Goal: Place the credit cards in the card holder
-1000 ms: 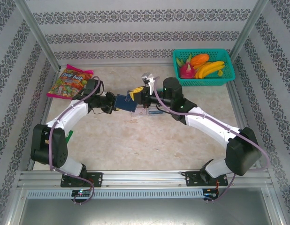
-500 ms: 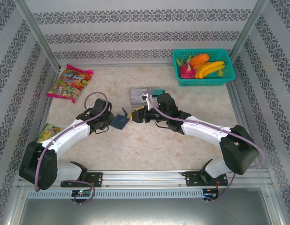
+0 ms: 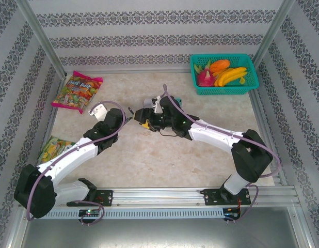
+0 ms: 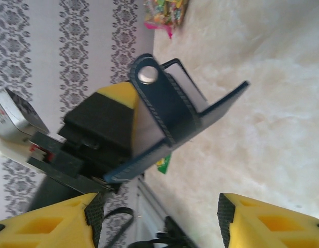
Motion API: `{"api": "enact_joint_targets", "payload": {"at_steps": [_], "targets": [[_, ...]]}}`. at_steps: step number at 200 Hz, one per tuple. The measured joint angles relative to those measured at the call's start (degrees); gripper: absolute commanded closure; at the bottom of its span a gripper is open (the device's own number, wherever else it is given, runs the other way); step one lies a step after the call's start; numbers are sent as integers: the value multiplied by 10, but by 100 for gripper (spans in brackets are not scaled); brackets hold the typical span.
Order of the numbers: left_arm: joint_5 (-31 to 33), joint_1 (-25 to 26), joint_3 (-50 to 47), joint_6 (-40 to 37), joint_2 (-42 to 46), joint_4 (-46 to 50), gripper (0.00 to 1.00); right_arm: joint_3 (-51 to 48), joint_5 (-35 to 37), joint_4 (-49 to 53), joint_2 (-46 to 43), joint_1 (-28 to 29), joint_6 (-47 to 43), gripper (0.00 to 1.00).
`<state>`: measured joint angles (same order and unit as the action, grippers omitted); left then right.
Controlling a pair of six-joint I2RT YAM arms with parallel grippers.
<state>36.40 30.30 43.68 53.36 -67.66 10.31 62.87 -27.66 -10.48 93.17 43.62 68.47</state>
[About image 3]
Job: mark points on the clear acrylic card stand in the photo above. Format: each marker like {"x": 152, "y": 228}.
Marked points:
{"x": 145, "y": 106}

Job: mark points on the stack of grey plates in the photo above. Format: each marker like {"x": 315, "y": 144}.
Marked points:
{"x": 178, "y": 100}

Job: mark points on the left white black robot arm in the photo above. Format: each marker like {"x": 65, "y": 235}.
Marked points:
{"x": 71, "y": 157}

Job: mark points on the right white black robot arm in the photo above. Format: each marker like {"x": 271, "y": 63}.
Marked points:
{"x": 213, "y": 134}

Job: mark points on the pink candy bag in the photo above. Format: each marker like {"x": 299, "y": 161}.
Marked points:
{"x": 77, "y": 90}

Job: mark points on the pink dragon fruit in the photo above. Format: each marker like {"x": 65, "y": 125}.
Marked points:
{"x": 204, "y": 77}

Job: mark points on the teal plastic basket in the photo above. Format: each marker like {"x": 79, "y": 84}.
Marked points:
{"x": 226, "y": 90}

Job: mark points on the green candy bag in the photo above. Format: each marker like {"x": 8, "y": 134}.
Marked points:
{"x": 52, "y": 149}

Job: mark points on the orange mango fruit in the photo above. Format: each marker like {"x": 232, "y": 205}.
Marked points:
{"x": 219, "y": 65}

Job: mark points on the yellow banana bunch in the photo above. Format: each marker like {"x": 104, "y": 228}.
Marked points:
{"x": 231, "y": 75}

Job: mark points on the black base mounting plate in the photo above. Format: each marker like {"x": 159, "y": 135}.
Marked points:
{"x": 208, "y": 197}
{"x": 106, "y": 197}

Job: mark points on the aluminium frame rail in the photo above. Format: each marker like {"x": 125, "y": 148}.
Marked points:
{"x": 260, "y": 116}
{"x": 51, "y": 118}

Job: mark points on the wide aluminium mounting rail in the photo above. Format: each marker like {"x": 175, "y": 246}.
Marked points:
{"x": 157, "y": 196}

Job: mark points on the aluminium frame post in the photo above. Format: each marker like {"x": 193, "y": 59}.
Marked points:
{"x": 39, "y": 33}
{"x": 273, "y": 31}

